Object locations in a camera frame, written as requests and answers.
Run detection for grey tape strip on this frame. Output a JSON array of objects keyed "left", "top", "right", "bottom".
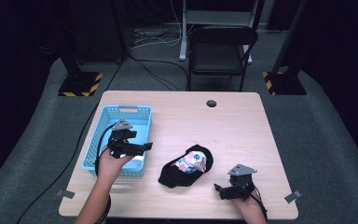
[
  {"left": 55, "top": 189, "right": 76, "bottom": 200},
  {"left": 283, "top": 189, "right": 303, "bottom": 204}
]

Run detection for black sock with colourful print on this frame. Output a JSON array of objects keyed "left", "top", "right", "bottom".
[{"left": 158, "top": 144, "right": 214, "bottom": 189}]

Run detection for black folding chair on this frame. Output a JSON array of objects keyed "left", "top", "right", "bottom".
[{"left": 186, "top": 25, "right": 259, "bottom": 92}]

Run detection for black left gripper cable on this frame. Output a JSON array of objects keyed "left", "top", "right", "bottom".
[{"left": 94, "top": 123, "right": 116, "bottom": 224}]

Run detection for blue plastic basket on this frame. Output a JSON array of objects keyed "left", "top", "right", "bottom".
[{"left": 81, "top": 105, "right": 153, "bottom": 178}]

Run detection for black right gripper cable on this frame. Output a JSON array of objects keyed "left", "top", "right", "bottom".
[{"left": 250, "top": 186, "right": 269, "bottom": 224}]

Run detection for bundle of white cables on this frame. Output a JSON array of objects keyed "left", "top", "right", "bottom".
[{"left": 130, "top": 0, "right": 197, "bottom": 50}]

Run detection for person's left hand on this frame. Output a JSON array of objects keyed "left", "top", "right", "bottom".
[{"left": 96, "top": 146, "right": 135, "bottom": 187}]

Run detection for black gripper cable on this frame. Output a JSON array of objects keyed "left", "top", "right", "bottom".
[
  {"left": 94, "top": 123, "right": 116, "bottom": 224},
  {"left": 250, "top": 186, "right": 269, "bottom": 224}
]

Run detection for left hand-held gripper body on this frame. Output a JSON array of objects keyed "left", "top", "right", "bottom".
[{"left": 106, "top": 118, "right": 138, "bottom": 159}]

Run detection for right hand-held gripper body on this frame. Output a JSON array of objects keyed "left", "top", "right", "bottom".
[{"left": 227, "top": 163, "right": 258, "bottom": 200}]

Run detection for black stand with striped base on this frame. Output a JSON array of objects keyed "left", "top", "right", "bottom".
[
  {"left": 262, "top": 0, "right": 308, "bottom": 96},
  {"left": 57, "top": 0, "right": 103, "bottom": 97}
]

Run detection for person's right hand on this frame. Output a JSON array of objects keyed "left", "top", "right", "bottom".
[{"left": 230, "top": 189, "right": 264, "bottom": 216}]

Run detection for black looped floor cable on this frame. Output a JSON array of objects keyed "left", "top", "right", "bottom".
[{"left": 127, "top": 52, "right": 190, "bottom": 91}]

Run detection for long black floor cable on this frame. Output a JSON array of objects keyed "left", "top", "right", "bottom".
[{"left": 16, "top": 52, "right": 131, "bottom": 224}]

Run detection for white metal stand frame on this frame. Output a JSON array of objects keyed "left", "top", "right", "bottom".
[{"left": 178, "top": 0, "right": 260, "bottom": 65}]

